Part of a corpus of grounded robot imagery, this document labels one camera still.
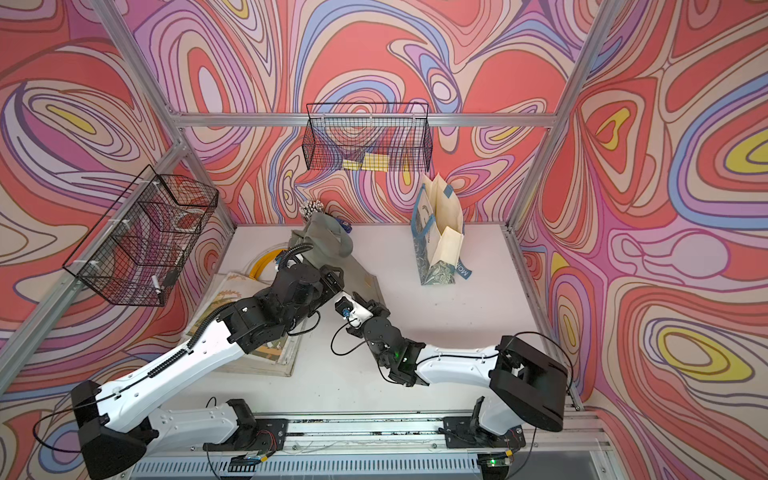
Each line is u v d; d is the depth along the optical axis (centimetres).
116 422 38
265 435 73
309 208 100
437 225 88
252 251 117
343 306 63
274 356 81
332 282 63
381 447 73
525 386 43
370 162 91
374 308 68
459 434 72
